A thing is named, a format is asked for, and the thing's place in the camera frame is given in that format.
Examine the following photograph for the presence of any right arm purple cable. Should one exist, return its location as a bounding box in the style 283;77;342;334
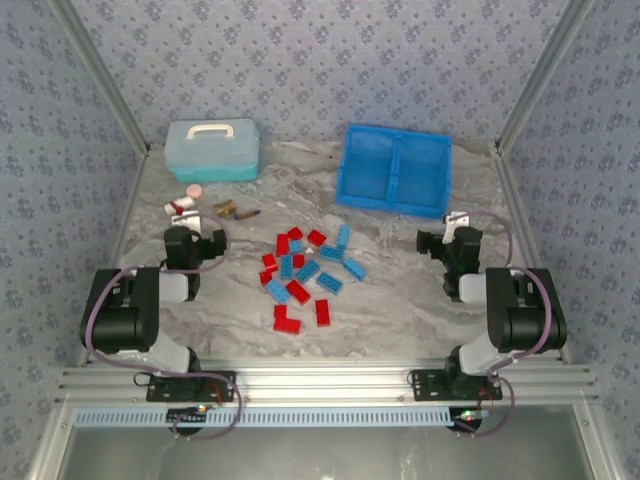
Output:
457;209;557;439

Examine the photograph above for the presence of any aluminium table side rail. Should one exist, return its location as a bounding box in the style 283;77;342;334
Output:
77;144;151;369
492;142;574;366

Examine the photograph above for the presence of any blue divided plastic bin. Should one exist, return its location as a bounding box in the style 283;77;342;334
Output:
334;123;454;220

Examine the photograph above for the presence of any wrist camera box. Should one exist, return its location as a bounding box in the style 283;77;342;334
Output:
171;211;203;234
444;211;474;244

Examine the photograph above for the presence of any pale slotted cable duct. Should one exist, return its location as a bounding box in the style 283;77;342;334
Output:
73;405;456;430

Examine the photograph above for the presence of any aluminium frame post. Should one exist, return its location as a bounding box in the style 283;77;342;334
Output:
494;0;596;151
47;0;151;154

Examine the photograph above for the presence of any small black controller board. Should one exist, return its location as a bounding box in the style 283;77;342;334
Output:
452;407;494;439
167;405;209;441

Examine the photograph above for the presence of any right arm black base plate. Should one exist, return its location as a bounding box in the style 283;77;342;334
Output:
409;369;504;403

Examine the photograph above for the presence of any aluminium lower frame bar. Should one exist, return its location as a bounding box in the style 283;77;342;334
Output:
24;404;76;480
572;404;619;480

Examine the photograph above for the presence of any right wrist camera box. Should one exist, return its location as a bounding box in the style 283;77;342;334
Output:
444;211;474;244

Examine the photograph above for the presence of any teal storage box with handle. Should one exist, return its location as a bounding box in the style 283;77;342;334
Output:
163;118;261;184

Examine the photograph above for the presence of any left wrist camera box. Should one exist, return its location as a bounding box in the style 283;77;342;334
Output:
171;211;203;234

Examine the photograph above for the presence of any white valve with red handle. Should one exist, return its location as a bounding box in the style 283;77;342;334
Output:
164;195;197;215

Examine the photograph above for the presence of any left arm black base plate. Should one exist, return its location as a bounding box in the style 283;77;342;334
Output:
145;370;237;403

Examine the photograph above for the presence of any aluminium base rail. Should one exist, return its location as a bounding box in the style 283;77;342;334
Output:
54;357;601;406

